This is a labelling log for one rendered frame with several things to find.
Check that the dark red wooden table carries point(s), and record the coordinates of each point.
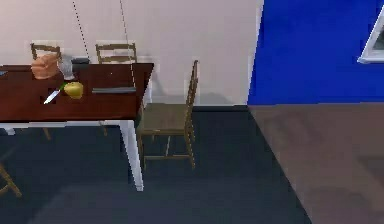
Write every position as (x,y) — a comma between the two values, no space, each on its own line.
(100,106)

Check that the yellow apple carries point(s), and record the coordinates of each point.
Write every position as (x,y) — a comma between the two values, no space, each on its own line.
(74,90)

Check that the clear glass cup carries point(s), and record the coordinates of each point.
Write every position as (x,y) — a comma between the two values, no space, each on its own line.
(66,68)

